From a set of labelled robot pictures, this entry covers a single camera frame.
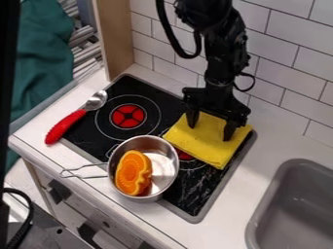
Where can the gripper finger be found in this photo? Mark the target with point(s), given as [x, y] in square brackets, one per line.
[192, 118]
[229, 129]

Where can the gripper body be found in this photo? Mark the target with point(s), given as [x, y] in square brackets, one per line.
[216, 99]

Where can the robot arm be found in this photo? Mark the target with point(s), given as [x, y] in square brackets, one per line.
[221, 32]

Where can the yellow cloth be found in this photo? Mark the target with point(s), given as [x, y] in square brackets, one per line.
[207, 139]

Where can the green cloth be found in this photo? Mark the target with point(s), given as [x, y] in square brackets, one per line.
[41, 61]

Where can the toy stove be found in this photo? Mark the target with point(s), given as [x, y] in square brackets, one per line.
[143, 129]

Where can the silver pot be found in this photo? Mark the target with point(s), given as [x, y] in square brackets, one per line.
[149, 168]

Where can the orange toy fruit slice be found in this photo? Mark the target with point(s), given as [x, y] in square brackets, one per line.
[132, 172]

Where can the toy sink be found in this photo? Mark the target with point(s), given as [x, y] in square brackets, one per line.
[295, 207]

